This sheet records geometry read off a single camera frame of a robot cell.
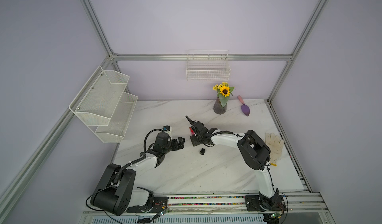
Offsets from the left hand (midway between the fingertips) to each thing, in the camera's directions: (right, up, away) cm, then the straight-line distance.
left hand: (178, 141), depth 91 cm
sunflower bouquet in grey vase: (+29, +32, +2) cm, 43 cm away
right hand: (+12, 0, +8) cm, 15 cm away
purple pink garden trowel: (+50, +22, +24) cm, 59 cm away
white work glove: (+64, -4, +4) cm, 64 cm away
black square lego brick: (+15, -6, -1) cm, 17 cm away
